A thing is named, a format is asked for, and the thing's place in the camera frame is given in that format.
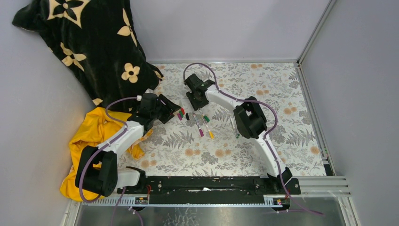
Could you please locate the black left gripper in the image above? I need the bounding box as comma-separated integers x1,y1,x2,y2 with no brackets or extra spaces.
151,94,181,124

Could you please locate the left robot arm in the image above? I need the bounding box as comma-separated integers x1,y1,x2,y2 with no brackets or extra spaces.
75,93,181,202

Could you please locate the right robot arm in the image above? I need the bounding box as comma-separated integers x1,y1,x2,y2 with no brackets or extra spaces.
184,74,292,194

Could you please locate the floral tablecloth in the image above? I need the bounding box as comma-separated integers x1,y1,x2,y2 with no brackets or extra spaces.
118,63,326,176

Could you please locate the yellow cloth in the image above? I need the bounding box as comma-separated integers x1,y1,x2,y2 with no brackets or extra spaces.
60,107,154,202

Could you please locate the black floral blanket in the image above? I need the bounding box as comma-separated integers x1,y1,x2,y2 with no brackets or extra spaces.
12,0,164,113

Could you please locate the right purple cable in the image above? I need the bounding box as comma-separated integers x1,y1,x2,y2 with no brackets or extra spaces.
183,63,325,216

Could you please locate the purple cable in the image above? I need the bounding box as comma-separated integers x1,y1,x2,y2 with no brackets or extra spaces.
78,96,143,226
183,63,325,216

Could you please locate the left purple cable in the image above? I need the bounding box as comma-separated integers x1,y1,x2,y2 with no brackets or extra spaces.
78,96,143,226

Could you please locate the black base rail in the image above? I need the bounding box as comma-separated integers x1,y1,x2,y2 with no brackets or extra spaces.
124,176,301,204

